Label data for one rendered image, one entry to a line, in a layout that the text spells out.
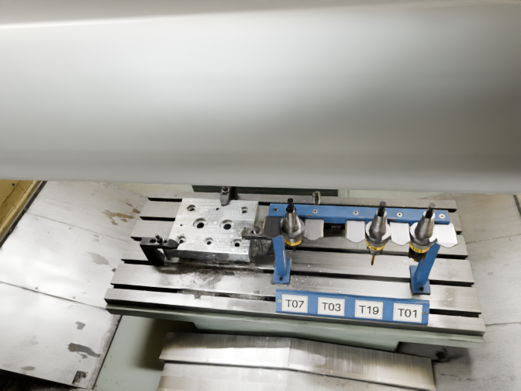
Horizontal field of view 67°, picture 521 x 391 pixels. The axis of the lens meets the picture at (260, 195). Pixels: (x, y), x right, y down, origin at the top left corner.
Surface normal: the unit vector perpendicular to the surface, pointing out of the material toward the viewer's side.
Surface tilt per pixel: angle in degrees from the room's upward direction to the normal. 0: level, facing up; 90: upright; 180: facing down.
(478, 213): 24
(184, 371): 8
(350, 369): 7
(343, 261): 0
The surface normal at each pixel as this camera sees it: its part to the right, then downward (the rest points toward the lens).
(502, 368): -0.51, -0.62
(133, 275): -0.11, -0.67
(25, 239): 0.30, -0.60
